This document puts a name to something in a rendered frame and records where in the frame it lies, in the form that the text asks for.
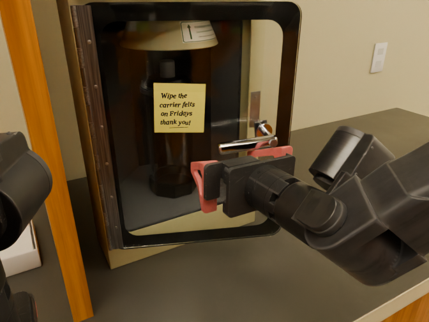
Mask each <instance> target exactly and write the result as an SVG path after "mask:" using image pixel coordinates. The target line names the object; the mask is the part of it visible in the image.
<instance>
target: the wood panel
mask: <svg viewBox="0 0 429 322"><path fill-rule="evenodd" d="M0 18H1V23H2V26H3V31H4V36H5V39H6V44H7V48H8V52H9V55H10V61H11V65H12V68H13V74H14V77H15V82H16V85H17V90H18V93H19V98H20V103H21V106H22V111H23V114H24V119H25V122H26V127H27V132H28V136H29V140H30V143H31V149H32V151H33V152H35V153H36V154H38V155H39V156H40V157H41V158H42V159H43V160H44V161H45V162H46V164H47V165H48V167H49V169H50V171H51V174H52V181H53V184H52V190H51V191H50V194H49V196H48V197H47V198H46V200H45V201H44V202H45V207H46V210H47V215H48V218H49V222H50V227H51V231H52V235H53V239H54V243H55V246H56V251H57V256H58V259H59V264H60V267H61V272H62V275H63V280H64V284H65V288H66V292H67V295H68V300H69V303H70V308H71V313H72V316H73V321H74V322H79V321H83V320H85V319H87V318H90V317H93V316H94V315H93V309H92V305H91V299H90V296H89V290H88V286H87V280H86V274H85V270H84V265H83V261H82V255H81V251H80V245H79V239H78V236H77V230H76V226H75V220H74V216H73V210H72V204H71V201H70V195H69V191H68V186H67V182H66V176H65V172H64V166H63V160H62V156H61V150H60V147H59V141H58V137H57V132H56V126H55V122H54V116H53V112H52V106H51V102H50V97H49V91H48V87H47V81H46V77H45V71H44V68H43V62H42V58H41V52H40V46H39V43H38V37H37V33H36V27H35V23H34V17H33V11H32V8H31V2H30V0H0Z"/></svg>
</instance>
